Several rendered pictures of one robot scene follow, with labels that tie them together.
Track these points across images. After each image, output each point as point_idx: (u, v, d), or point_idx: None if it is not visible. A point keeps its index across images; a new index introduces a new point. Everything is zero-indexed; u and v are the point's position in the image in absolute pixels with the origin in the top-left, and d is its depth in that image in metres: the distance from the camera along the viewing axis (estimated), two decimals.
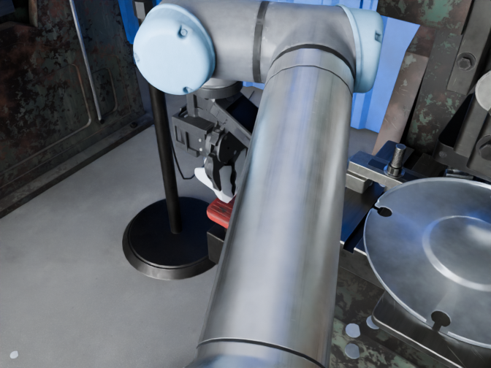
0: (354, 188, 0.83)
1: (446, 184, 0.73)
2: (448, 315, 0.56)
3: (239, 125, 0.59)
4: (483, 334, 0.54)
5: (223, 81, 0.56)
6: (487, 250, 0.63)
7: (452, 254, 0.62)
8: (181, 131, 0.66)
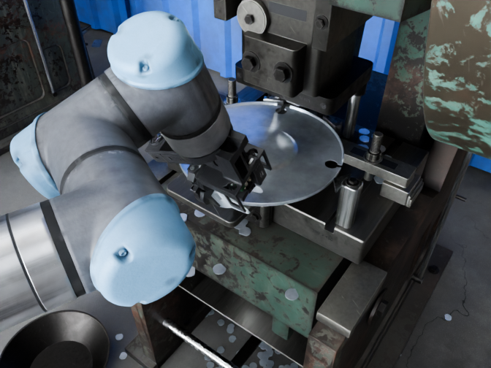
0: None
1: (242, 107, 0.93)
2: None
3: None
4: (264, 198, 0.74)
5: None
6: (269, 145, 0.83)
7: None
8: (261, 165, 0.60)
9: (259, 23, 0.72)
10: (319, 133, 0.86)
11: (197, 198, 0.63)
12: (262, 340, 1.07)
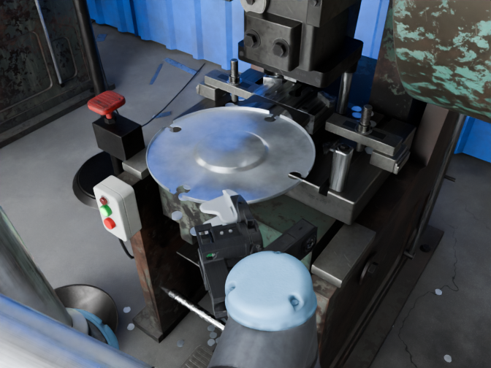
0: (209, 97, 1.11)
1: (234, 111, 0.92)
2: (190, 187, 0.74)
3: None
4: (210, 196, 0.72)
5: None
6: (240, 148, 0.81)
7: (211, 151, 0.80)
8: None
9: (259, 4, 0.80)
10: (297, 144, 0.83)
11: (245, 209, 0.63)
12: None
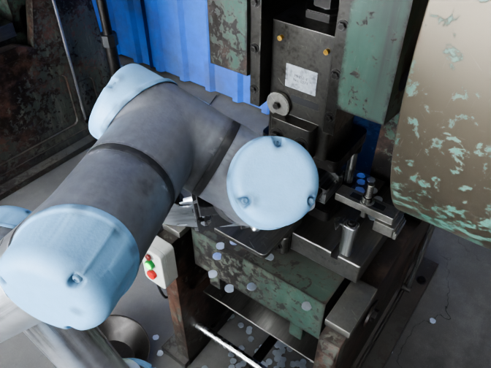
0: None
1: (238, 224, 0.97)
2: (191, 204, 0.74)
3: None
4: None
5: None
6: None
7: None
8: None
9: (283, 109, 0.99)
10: None
11: None
12: (280, 340, 1.34)
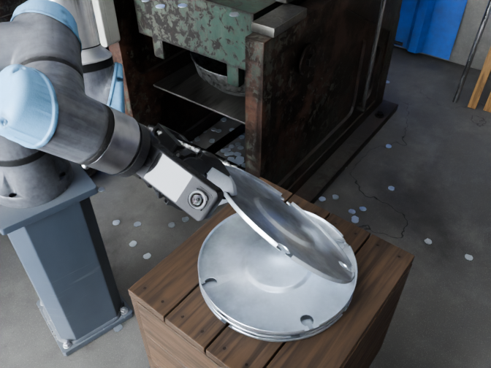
0: None
1: (333, 245, 0.88)
2: None
3: (159, 192, 0.59)
4: None
5: (115, 171, 0.56)
6: (289, 223, 0.78)
7: (274, 206, 0.81)
8: None
9: None
10: (324, 269, 0.72)
11: (212, 155, 0.65)
12: (224, 115, 1.35)
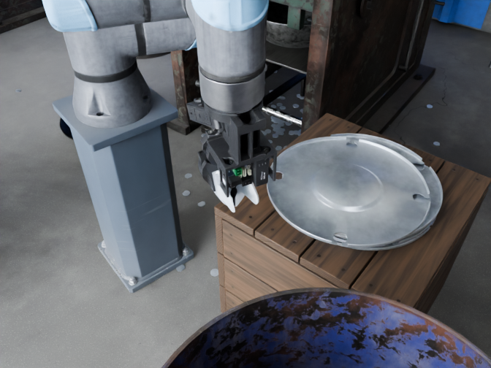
0: None
1: (410, 169, 0.89)
2: (281, 178, 0.87)
3: None
4: (278, 192, 0.84)
5: None
6: (349, 189, 0.84)
7: (332, 174, 0.87)
8: (267, 168, 0.61)
9: None
10: (390, 228, 0.78)
11: (199, 166, 0.65)
12: (278, 63, 1.36)
